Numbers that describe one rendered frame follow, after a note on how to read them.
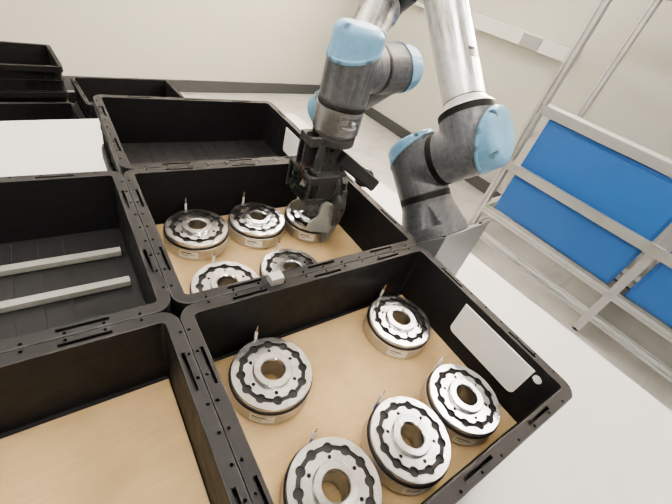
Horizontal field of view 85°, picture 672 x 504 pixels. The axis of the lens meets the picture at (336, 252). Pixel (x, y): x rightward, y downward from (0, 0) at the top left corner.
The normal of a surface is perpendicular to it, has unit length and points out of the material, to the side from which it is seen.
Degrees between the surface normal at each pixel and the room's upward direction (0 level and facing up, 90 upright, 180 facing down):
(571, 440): 0
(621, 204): 90
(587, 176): 90
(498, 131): 51
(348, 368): 0
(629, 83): 90
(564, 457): 0
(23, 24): 90
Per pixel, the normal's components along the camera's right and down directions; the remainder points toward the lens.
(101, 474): 0.25, -0.75
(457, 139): -0.73, 0.10
